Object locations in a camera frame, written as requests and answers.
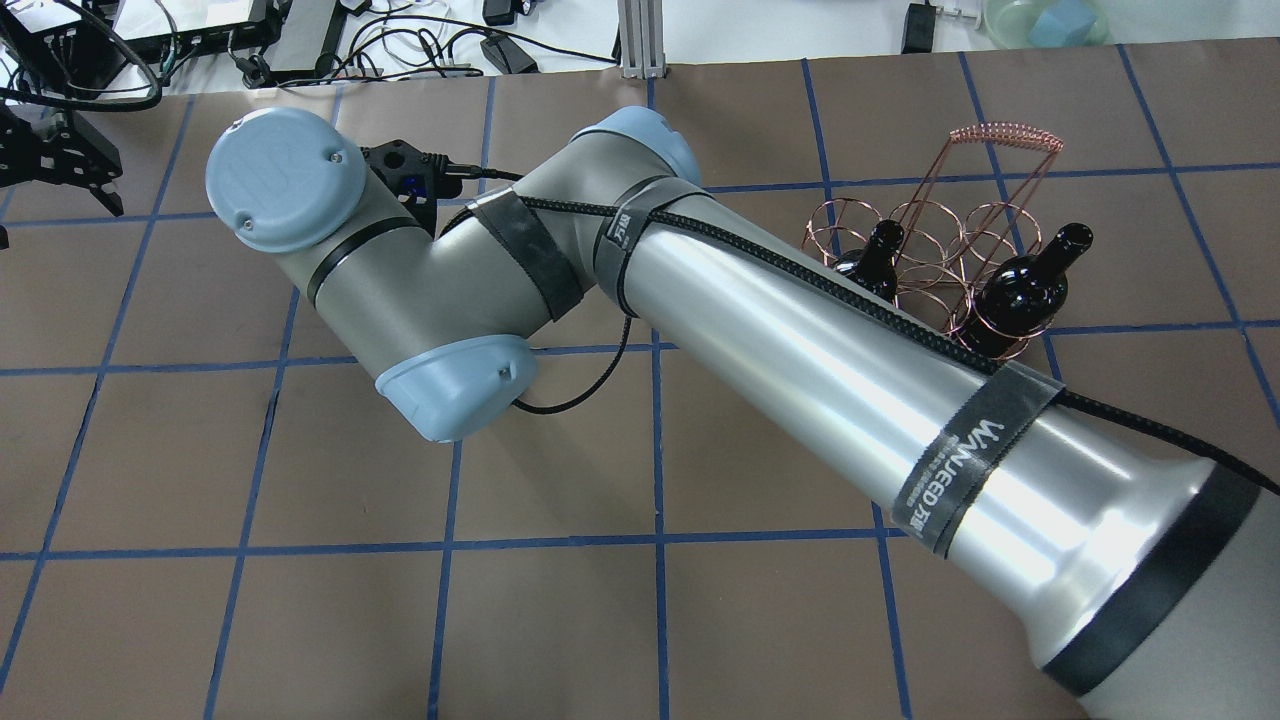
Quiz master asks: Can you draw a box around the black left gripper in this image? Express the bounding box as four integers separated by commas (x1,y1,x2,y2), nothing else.
1,105,124,217

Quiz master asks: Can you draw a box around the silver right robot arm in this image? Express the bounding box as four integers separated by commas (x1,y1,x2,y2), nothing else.
205,106,1277,719

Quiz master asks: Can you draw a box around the dark wine bottle in basket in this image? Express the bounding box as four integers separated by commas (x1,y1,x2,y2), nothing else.
955,222,1094,359

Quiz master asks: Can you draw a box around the black electronics box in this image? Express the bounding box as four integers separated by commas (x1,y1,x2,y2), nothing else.
111,1,283,65

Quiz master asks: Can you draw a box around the black power adapter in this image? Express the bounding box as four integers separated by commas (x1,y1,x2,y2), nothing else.
479,35,540,76

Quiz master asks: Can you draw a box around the black power brick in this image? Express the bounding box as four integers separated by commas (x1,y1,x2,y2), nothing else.
900,1,938,55

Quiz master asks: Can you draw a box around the clear bowl with blue sponge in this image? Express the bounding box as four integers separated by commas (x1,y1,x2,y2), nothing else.
982,1,1110,50

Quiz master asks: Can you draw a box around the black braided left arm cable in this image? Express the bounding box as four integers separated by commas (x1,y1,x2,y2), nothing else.
0,0,166,113

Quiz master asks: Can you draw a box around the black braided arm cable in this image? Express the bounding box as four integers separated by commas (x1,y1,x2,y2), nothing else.
0,0,166,113
440,165,1280,496

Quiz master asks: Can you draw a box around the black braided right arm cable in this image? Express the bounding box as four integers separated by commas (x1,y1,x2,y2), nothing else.
440,165,1280,496

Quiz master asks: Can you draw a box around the aluminium frame post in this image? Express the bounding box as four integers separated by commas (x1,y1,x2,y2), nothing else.
617,0,668,79

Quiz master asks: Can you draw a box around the copper wire wine basket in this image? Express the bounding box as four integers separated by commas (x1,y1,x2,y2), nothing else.
800,120,1064,363

